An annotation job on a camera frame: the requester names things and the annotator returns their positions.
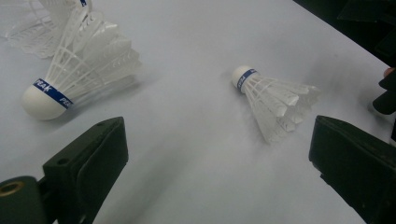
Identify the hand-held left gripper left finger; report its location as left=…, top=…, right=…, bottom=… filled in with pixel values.
left=42, top=116, right=130, bottom=224

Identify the white shuttlecock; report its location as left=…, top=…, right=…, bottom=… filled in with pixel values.
left=231, top=64, right=321, bottom=145
left=5, top=0, right=94, bottom=60
left=21, top=10, right=143, bottom=121

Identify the white table mat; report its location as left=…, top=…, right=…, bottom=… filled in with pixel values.
left=0, top=0, right=396, bottom=224

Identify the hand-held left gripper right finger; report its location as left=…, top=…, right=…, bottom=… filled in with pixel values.
left=308, top=115, right=396, bottom=224

